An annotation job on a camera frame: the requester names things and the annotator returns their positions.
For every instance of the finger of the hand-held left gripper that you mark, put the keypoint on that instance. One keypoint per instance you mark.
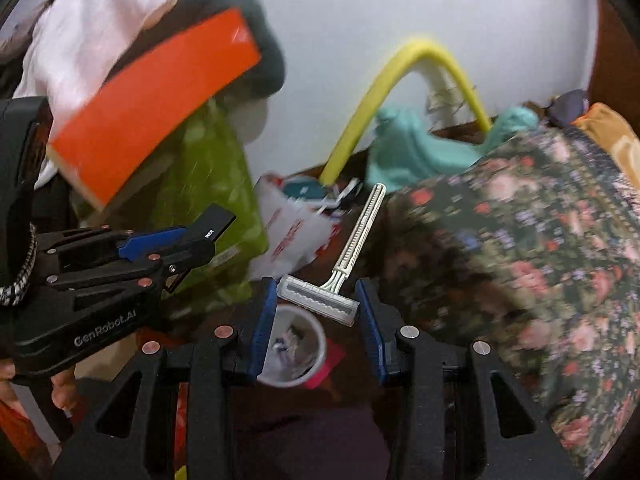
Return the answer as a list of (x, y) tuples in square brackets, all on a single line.
[(190, 260), (150, 242)]

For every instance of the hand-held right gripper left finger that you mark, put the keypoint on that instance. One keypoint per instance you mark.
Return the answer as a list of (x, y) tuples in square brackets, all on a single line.
[(265, 325)]

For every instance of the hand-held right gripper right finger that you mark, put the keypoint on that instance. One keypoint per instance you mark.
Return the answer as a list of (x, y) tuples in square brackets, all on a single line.
[(372, 330)]

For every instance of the black box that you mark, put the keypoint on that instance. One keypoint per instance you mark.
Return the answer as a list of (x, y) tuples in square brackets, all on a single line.
[(215, 220)]

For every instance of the white cup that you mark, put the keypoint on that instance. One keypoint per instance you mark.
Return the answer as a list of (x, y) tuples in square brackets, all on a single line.
[(316, 345)]

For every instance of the white disposable razor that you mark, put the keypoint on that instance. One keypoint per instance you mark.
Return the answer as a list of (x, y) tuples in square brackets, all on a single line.
[(320, 302)]

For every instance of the person's left forearm orange sleeve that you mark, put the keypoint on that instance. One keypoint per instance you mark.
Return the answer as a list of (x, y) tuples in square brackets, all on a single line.
[(12, 430)]

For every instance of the person's left hand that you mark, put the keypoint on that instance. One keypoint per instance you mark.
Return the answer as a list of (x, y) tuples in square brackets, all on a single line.
[(64, 390)]

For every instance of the red flat item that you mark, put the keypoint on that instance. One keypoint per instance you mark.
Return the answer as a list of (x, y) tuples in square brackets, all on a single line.
[(332, 365)]

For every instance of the white shopping bag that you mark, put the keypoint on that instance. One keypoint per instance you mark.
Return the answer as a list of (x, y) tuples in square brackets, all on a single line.
[(295, 240)]

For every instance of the green leaf-print bag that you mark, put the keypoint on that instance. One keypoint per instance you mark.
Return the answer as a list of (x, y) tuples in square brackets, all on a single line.
[(215, 160)]

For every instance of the orange flat box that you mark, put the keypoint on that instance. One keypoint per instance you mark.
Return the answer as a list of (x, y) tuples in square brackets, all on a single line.
[(150, 100)]

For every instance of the dark floral blanket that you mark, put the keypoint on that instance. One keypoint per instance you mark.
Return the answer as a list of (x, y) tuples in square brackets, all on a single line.
[(525, 260)]

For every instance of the teal cloth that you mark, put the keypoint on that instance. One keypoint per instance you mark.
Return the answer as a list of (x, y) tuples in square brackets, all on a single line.
[(415, 155)]

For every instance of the white cloth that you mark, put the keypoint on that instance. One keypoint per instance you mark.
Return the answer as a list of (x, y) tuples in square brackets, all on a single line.
[(90, 25)]

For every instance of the yellow foam tube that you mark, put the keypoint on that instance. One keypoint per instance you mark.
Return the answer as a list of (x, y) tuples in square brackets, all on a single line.
[(380, 85)]

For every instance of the dark purple cloth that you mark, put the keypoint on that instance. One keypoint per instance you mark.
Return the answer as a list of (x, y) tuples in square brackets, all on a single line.
[(570, 105)]

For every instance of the brown wooden door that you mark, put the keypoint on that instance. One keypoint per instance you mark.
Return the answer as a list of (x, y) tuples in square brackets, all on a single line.
[(615, 60)]

